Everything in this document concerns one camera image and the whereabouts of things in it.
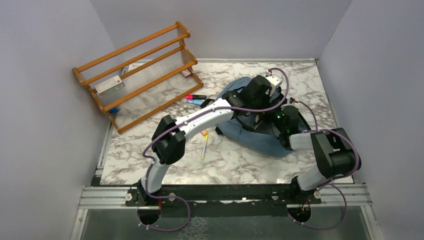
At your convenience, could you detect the blue backpack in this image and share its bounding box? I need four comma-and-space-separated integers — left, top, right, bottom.
215, 76, 311, 158

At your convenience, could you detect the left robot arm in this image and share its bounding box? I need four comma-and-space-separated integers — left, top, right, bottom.
138, 74, 288, 206

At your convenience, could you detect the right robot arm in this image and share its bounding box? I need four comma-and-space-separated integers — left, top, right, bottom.
264, 105, 362, 204

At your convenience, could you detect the blue highlighter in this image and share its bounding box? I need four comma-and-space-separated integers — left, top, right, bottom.
187, 99, 204, 106

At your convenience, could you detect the yellow capped pen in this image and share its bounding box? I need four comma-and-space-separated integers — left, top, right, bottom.
201, 134, 209, 161

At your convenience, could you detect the pink black highlighter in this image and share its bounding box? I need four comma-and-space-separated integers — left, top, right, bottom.
185, 94, 207, 100

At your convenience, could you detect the small red white box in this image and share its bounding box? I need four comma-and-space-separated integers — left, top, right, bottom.
180, 68, 193, 78

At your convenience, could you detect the wooden shelf rack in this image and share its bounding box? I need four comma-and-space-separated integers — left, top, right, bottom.
72, 21, 204, 134

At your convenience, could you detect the white box on shelf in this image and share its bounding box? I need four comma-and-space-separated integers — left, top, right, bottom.
95, 75, 125, 97

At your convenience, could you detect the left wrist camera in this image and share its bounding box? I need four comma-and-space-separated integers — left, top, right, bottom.
265, 75, 283, 97

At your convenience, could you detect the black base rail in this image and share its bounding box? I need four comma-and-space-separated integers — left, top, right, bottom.
91, 177, 335, 226

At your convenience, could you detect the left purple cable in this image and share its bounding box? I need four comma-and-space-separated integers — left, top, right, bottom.
136, 67, 291, 233

